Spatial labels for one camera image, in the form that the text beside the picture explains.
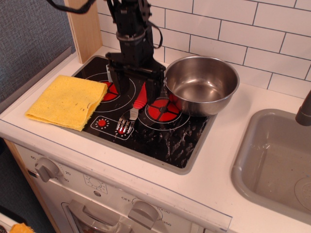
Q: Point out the wooden side post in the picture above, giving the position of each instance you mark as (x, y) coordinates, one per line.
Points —
(85, 29)

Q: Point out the grey toy cube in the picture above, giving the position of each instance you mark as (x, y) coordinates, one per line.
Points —
(108, 74)

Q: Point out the yellow folded cloth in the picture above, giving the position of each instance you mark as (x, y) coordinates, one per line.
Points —
(68, 102)

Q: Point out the right grey oven knob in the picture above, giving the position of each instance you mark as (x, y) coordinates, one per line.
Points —
(144, 214)

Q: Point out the stainless steel pot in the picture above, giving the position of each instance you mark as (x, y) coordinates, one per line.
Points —
(201, 86)

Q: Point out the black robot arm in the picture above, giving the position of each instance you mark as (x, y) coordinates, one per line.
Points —
(135, 35)

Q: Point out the red handled metal fork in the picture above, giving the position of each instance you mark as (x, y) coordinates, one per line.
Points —
(127, 120)

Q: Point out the grey oven knob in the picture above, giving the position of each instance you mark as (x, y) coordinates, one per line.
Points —
(144, 214)
(46, 169)

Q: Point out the grey faucet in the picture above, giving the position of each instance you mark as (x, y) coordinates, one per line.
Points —
(303, 116)

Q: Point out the black toy stove top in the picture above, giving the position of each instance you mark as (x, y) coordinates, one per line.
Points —
(161, 135)

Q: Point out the orange cloth at corner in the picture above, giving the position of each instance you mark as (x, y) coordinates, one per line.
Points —
(21, 228)

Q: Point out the left grey oven knob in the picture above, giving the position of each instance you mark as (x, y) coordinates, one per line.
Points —
(46, 169)

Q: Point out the grey sink basin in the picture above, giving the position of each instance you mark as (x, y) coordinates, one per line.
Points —
(273, 164)

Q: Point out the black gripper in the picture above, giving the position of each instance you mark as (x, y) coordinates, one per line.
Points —
(136, 56)

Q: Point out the grey oven door handle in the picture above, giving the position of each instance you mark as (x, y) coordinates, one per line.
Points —
(96, 219)

